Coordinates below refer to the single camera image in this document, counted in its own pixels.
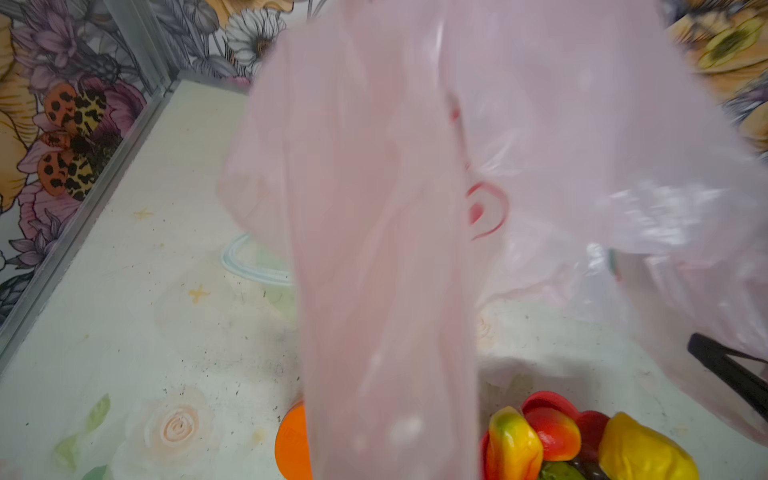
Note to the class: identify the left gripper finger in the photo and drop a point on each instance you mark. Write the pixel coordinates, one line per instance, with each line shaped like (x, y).
(720, 360)

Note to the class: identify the yellow lemon toy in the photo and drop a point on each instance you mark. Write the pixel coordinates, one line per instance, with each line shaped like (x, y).
(630, 450)

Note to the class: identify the pink plastic bag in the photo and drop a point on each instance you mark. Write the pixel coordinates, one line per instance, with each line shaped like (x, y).
(412, 161)

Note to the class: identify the red yellow peach toy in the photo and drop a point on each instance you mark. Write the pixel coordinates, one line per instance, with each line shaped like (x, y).
(558, 433)

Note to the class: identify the red flower-shaped plate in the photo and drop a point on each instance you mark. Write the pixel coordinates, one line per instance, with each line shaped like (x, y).
(590, 423)

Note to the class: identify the green lime toy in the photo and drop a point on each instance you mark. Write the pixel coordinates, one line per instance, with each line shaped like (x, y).
(559, 471)

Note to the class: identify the red yellow mango toy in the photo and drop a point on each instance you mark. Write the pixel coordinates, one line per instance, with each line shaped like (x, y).
(514, 450)

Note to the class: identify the orange plastic bottle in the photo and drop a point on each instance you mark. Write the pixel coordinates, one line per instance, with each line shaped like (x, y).
(292, 452)

